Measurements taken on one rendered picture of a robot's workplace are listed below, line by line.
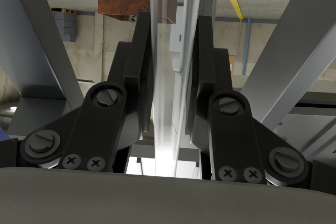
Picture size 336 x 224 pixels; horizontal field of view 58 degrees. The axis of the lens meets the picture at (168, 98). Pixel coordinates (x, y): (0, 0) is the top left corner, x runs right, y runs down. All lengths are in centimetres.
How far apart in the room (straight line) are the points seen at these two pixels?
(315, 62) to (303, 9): 4
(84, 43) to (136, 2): 791
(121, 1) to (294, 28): 309
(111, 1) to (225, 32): 656
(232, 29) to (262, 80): 925
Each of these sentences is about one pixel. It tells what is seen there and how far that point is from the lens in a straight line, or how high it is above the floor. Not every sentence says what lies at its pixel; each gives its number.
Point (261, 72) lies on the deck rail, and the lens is 32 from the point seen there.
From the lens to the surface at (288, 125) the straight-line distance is 35.
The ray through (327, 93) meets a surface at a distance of 79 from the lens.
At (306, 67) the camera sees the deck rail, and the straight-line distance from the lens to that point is 25.
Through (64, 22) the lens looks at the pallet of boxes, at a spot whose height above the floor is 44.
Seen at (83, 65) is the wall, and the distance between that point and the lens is 1115.
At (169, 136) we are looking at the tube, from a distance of 16.
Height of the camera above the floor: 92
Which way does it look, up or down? 10 degrees up
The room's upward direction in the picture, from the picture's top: 176 degrees counter-clockwise
